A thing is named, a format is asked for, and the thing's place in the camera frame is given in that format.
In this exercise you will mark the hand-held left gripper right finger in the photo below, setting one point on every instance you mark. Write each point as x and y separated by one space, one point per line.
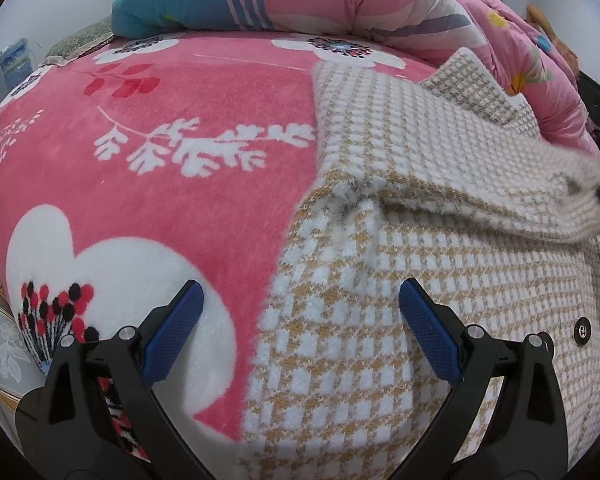
430 330

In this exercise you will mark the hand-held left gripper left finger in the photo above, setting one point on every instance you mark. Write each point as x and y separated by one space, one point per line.
175 330

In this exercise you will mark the beige white houndstooth coat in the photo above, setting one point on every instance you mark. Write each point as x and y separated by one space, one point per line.
380 185

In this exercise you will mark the pink floral fleece blanket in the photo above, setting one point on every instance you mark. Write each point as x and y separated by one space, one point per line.
155 185

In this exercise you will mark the brown garment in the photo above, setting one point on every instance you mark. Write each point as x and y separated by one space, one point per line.
555 35

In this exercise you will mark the pink floral quilt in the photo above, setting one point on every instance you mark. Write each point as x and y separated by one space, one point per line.
380 0

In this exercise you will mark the green patterned cloth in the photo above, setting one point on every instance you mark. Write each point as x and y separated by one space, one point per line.
80 40

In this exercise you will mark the blue bag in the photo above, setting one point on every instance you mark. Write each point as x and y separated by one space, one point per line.
15 60

